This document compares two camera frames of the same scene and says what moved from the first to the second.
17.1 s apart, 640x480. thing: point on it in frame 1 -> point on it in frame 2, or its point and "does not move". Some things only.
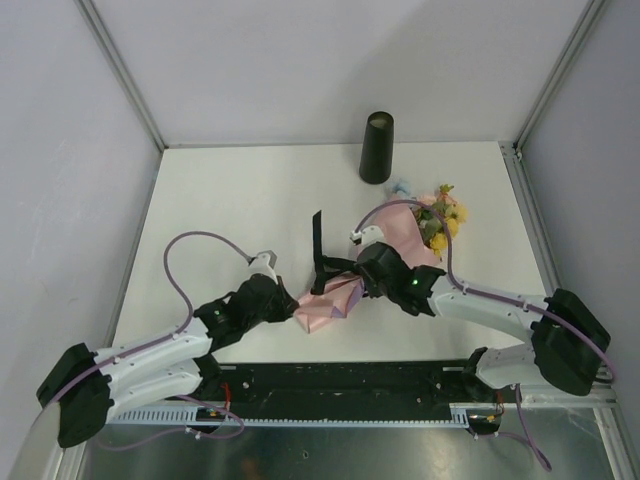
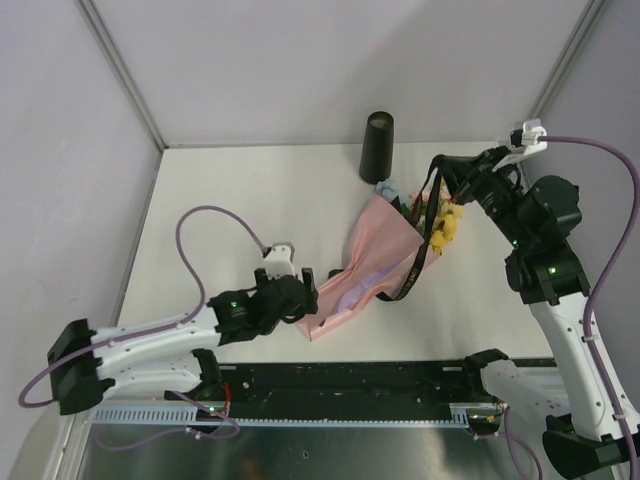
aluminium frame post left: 103,34 does not move
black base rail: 409,390 does not move
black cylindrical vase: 377,148 does not move
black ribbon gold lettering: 325,265 -> 437,164
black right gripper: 372,291 -> 463,173
